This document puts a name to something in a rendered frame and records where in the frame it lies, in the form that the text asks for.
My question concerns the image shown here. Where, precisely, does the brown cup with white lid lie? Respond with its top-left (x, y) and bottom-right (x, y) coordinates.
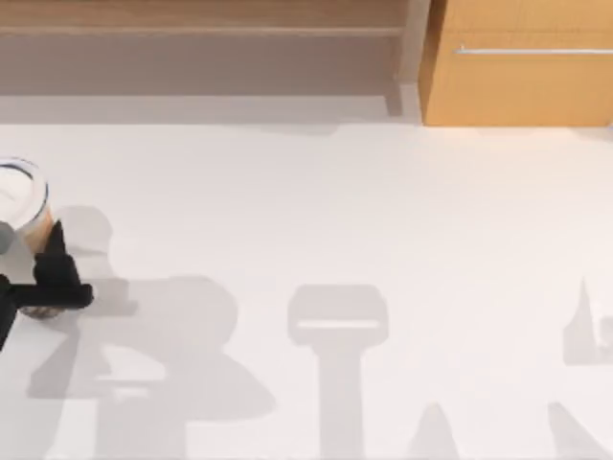
top-left (0, 155), bottom-right (66, 320)

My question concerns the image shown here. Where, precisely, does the wooden cupboard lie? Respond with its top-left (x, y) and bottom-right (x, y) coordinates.
top-left (418, 0), bottom-right (613, 128)

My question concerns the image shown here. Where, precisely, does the wooden open shelf unit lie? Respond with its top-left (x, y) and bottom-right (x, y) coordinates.
top-left (0, 0), bottom-right (432, 118)

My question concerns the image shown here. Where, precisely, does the long metal cupboard handle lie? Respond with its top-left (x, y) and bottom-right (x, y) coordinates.
top-left (454, 44), bottom-right (613, 58)

